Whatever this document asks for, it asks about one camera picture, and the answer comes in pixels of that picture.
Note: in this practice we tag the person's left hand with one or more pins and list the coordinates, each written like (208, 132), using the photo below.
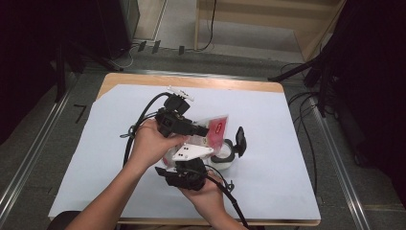
(148, 147)

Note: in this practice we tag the black stool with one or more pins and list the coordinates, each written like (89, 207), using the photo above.
(60, 220)

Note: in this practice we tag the wooden frame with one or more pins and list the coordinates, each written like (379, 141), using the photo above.
(197, 28)

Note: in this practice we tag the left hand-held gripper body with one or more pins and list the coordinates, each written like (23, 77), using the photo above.
(172, 123)

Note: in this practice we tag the black tripod stand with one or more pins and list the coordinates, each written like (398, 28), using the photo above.
(290, 73)

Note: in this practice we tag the black curtain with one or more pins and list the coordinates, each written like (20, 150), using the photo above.
(376, 80)
(25, 48)

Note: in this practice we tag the person's right hand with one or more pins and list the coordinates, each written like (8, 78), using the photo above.
(209, 195)

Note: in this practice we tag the metal floor rail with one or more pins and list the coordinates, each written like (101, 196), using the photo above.
(35, 153)
(341, 166)

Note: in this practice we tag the white bag with red label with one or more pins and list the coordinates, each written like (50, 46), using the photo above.
(218, 127)

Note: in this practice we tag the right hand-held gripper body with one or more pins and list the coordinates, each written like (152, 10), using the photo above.
(188, 174)

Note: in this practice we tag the glass jar with black lid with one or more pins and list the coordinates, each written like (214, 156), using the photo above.
(223, 156)

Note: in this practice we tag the white table sheet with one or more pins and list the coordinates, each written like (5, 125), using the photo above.
(271, 143)

